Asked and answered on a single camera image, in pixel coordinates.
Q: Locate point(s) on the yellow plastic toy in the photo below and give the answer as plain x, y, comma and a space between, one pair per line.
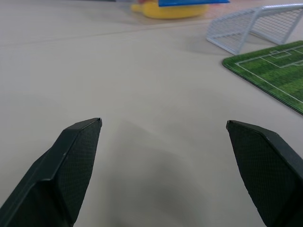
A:
169, 10

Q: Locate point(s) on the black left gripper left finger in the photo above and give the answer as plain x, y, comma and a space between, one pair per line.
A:
64, 170

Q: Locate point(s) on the white mini soccer goal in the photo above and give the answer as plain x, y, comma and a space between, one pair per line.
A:
253, 28

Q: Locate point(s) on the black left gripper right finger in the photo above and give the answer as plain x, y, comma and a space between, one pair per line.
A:
262, 170

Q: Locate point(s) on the blue plastic board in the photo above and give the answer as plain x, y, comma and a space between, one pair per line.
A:
189, 2

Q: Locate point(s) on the green soccer field mat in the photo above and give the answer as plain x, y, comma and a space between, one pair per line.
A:
274, 71

